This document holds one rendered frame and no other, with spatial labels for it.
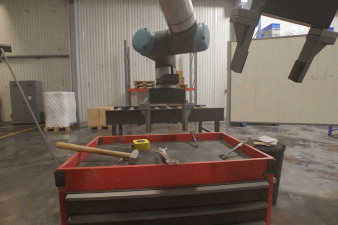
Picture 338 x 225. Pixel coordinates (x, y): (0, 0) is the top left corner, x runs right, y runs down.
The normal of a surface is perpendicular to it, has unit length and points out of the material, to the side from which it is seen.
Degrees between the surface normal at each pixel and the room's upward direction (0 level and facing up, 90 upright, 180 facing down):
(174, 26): 143
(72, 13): 90
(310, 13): 113
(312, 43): 83
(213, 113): 90
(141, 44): 83
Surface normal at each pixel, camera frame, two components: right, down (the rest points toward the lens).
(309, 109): -0.32, 0.10
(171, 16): -0.32, 0.85
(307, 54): -0.98, -0.10
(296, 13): 0.09, 0.48
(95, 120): 0.11, 0.09
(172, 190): 0.01, -0.94
